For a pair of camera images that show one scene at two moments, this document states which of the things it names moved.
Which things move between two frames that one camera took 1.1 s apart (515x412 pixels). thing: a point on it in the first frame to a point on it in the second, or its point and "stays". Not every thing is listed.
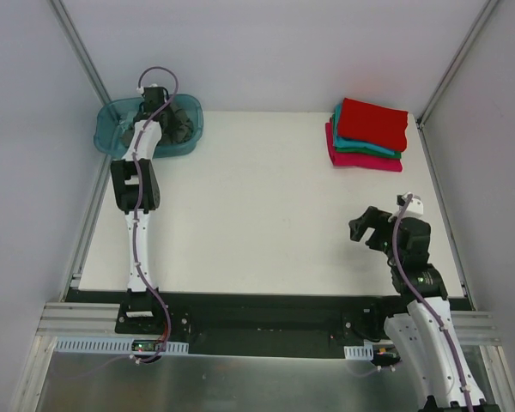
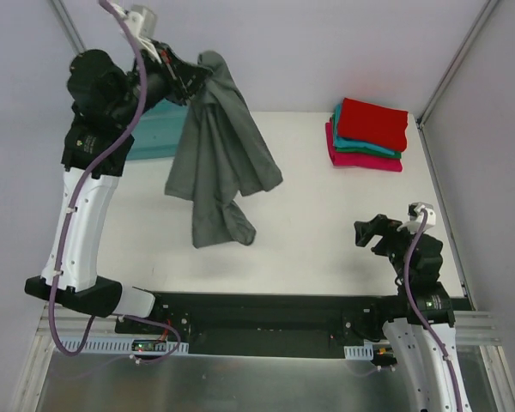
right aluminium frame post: (480, 21) stays
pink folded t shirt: (358, 161) stays
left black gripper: (153, 114) to (182, 75)
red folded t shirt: (373, 124) stays
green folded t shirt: (347, 151) stays
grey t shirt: (175, 126) to (221, 155)
